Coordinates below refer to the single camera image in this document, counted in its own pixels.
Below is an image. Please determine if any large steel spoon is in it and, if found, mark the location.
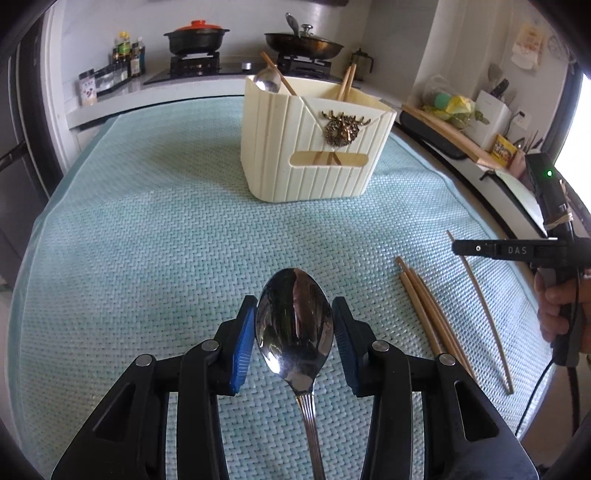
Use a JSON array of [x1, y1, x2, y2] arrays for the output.
[[255, 268, 334, 480]]

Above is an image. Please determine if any yellow snack packet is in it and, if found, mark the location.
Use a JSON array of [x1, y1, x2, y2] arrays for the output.
[[490, 134, 517, 168]]

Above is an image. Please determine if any dark sauce bottle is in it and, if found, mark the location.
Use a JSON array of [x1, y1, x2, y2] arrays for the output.
[[130, 38, 146, 77]]

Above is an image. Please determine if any cream ribbed utensil holder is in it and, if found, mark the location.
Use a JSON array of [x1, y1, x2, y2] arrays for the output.
[[240, 76, 397, 204]]

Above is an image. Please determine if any small steel spoon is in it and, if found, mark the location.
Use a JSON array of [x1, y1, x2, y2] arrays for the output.
[[253, 67, 282, 93]]

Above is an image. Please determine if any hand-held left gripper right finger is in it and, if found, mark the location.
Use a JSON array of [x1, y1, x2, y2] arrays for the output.
[[331, 296, 539, 480]]

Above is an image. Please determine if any dark french press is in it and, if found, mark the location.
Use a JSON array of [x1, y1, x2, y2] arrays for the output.
[[349, 48, 374, 77]]

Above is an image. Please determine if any white knife holder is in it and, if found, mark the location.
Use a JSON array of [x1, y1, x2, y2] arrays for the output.
[[464, 90, 511, 139]]

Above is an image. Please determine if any thin pale chopstick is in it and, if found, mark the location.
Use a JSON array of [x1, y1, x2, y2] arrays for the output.
[[446, 230, 515, 395]]

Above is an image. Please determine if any black cable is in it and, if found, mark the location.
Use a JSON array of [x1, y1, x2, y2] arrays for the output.
[[515, 355, 583, 435]]

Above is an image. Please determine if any light blue woven table cloth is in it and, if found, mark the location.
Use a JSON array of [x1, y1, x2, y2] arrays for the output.
[[7, 97, 555, 480]]

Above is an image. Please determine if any wire wall rack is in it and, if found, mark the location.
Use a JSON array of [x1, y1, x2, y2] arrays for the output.
[[547, 32, 578, 65]]

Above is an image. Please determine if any row of spice jars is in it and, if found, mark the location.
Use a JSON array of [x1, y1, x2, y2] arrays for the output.
[[78, 62, 131, 107]]

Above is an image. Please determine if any black gas stove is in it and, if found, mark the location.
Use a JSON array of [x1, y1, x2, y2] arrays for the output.
[[143, 48, 365, 86]]

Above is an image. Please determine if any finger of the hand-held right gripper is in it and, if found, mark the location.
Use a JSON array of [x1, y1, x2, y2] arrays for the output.
[[451, 237, 571, 261]]

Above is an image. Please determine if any person's right hand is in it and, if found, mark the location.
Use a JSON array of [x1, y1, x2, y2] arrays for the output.
[[536, 271, 591, 345]]

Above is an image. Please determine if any yellow wall hanging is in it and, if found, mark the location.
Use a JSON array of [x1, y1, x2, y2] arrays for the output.
[[510, 23, 546, 70]]

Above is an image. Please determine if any clear plastic bag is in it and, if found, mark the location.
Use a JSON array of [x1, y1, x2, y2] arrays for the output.
[[421, 76, 490, 132]]

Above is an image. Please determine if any black wok with glass lid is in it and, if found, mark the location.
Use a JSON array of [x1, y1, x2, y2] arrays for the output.
[[264, 13, 345, 61]]

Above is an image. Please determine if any black clay pot orange lid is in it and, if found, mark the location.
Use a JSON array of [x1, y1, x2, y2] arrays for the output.
[[163, 18, 230, 56]]

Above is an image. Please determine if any pale green cutting board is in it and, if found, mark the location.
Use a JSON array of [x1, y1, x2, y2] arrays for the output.
[[499, 173, 550, 227]]

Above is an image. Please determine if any wooden cutting board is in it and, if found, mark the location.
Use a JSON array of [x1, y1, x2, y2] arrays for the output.
[[402, 104, 499, 169]]

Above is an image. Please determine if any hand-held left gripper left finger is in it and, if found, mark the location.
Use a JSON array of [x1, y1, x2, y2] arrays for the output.
[[51, 295, 257, 480]]

